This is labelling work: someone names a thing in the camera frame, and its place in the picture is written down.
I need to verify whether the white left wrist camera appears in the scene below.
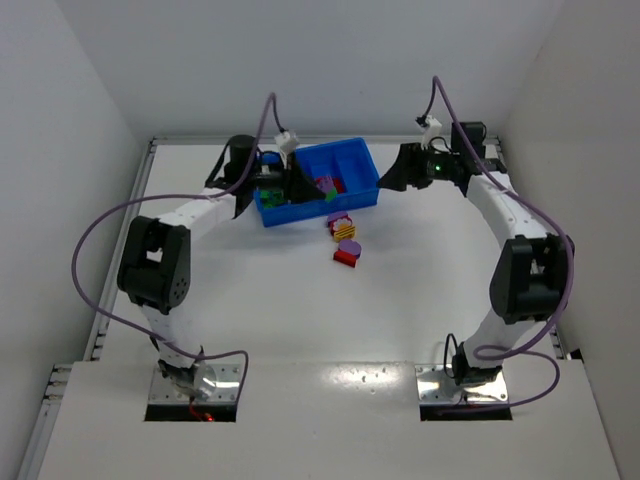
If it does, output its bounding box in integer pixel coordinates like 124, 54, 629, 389
274, 130, 300, 167

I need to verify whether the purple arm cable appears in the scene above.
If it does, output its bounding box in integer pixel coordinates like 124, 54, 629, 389
414, 75, 575, 414
71, 92, 284, 396

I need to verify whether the blue divided plastic bin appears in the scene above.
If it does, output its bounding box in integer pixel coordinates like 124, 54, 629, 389
254, 138, 379, 227

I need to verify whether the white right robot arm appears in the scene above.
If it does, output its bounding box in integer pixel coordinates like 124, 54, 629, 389
377, 115, 574, 385

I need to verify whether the metal base plate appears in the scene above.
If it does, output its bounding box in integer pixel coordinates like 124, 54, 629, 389
415, 364, 509, 407
148, 363, 242, 406

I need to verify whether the red rectangular lego brick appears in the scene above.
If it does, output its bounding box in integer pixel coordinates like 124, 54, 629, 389
333, 177, 345, 194

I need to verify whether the yellow striped lego block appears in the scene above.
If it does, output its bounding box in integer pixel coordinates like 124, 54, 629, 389
332, 225, 356, 243

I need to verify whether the purple lego brick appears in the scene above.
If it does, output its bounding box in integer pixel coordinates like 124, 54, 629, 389
317, 176, 335, 195

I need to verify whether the purple rounded lego block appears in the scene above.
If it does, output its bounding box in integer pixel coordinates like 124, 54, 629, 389
338, 239, 362, 258

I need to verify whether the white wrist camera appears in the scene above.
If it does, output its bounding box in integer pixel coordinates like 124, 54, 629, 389
274, 130, 300, 167
416, 115, 442, 149

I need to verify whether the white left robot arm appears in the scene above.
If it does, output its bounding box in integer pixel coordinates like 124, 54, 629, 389
117, 130, 324, 398

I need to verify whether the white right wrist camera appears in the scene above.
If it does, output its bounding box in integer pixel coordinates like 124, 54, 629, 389
416, 115, 442, 149

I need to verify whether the green lego plate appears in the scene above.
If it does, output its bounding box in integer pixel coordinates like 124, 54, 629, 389
325, 188, 337, 203

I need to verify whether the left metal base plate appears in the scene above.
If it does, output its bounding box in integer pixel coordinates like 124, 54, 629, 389
148, 363, 242, 406

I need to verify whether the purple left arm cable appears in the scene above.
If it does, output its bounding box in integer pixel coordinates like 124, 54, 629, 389
71, 92, 284, 396

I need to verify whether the purple cloud lego block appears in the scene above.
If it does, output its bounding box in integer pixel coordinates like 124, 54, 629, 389
326, 211, 352, 233

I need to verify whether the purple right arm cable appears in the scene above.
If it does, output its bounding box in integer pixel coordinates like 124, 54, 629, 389
414, 75, 575, 414

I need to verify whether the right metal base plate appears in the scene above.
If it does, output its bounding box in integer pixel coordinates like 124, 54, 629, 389
415, 364, 509, 407

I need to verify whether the green rectangular lego brick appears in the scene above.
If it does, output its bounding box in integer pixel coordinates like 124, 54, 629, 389
259, 189, 287, 209

